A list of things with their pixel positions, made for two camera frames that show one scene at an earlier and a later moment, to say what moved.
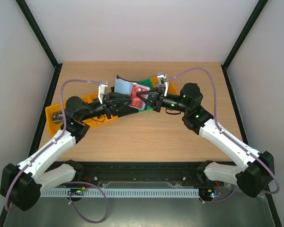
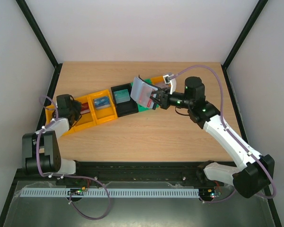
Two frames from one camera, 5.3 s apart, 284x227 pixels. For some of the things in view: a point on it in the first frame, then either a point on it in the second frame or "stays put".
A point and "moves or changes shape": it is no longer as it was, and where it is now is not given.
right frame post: (251, 21) stays put
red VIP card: (136, 100) moves or changes shape
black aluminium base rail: (96, 172) stays put
